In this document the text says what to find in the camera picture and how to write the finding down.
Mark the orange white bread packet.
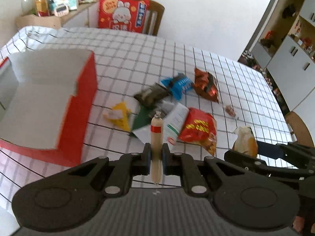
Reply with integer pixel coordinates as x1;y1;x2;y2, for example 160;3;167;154
232;126;258;158

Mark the small white timer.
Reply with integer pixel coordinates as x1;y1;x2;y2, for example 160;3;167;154
54;4;69;18

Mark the orange drink bottle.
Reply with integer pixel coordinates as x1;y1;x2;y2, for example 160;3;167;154
35;0;50;17

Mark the shiny red-brown snack bag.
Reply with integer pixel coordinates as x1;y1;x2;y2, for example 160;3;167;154
193;68;219;103

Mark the red rabbit cushion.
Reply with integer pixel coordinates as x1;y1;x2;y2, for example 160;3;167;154
98;0;150;33

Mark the light wooden side shelf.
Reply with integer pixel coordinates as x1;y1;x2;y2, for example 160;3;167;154
15;0;99;29

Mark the blue snack packet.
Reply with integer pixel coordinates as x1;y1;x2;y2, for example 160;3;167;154
161;73;193;101

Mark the yellow triangular snack packet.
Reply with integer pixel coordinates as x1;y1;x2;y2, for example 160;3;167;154
103;102;131;132

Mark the white green snack packet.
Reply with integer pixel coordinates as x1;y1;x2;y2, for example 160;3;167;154
132;103;189;150

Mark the dark green snack packet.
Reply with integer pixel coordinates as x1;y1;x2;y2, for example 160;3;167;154
131;105;154;131

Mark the brown wooden chair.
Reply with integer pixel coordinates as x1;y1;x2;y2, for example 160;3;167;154
137;0;164;36

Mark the beige sausage stick snack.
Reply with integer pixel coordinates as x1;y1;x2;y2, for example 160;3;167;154
151;111;163;184

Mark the large red chips bag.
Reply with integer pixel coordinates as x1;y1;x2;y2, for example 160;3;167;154
178;108;217;156

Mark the white wall cabinet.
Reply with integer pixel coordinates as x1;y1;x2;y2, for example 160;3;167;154
239;0;314;114

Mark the red and white cardboard box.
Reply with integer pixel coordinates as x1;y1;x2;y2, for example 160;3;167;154
1;49;98;167

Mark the white tissue box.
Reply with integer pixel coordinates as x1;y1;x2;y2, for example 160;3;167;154
50;0;79;11

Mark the small pink candy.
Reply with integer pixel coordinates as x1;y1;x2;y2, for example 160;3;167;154
225;105;236;117

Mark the clear glass bowl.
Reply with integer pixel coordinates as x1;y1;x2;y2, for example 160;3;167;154
21;0;36;16

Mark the dark olive snack bar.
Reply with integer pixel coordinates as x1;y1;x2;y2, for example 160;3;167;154
133;83;170;108

